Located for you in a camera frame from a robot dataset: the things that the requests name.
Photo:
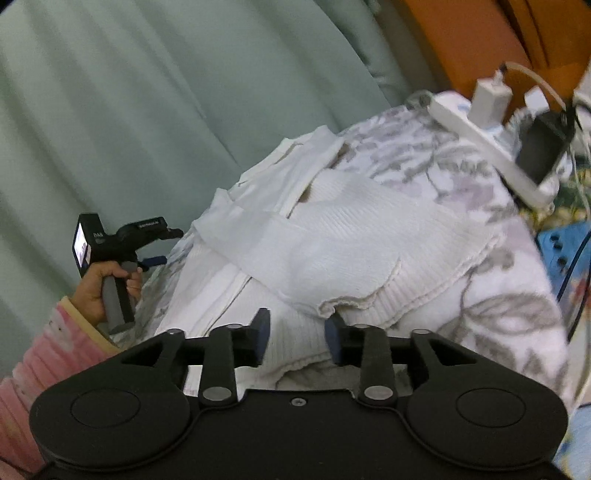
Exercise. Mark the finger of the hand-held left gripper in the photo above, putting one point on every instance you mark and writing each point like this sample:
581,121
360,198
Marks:
154,262
159,230

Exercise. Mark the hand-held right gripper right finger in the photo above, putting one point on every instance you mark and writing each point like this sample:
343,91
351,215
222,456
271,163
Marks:
333,341

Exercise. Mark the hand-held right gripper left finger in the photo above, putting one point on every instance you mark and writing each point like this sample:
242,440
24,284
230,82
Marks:
264,337

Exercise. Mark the white knit sweater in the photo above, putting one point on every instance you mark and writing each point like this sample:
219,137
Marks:
346,230

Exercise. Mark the person's left forearm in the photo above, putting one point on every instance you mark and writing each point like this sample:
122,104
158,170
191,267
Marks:
41,360

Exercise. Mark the person's left hand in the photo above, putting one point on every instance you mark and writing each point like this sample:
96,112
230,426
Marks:
92,290

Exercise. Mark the pale green curtain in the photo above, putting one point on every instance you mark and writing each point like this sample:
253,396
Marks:
138,115

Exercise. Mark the floral fleece blanket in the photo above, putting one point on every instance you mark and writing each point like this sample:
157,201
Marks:
485,314

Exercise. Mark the blue patterned item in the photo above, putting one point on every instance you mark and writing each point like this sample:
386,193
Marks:
564,288

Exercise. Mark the blue plastic basket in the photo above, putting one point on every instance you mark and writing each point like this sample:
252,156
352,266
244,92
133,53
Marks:
558,249

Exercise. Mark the white power strip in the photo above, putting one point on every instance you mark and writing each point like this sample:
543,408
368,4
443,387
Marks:
480,138

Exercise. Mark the blue patterned cloth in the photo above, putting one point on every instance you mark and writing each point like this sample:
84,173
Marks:
579,447

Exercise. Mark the green patterned sheet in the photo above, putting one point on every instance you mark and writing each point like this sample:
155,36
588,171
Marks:
570,198

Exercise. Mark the black power adapter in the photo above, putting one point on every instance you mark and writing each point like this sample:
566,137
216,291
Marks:
540,147

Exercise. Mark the white USB charger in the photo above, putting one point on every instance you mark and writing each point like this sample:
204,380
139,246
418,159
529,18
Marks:
491,99

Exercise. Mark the small white plug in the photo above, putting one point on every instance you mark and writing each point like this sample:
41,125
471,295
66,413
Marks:
536,99

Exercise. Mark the wooden headboard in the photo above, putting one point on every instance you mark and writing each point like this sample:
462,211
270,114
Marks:
461,37

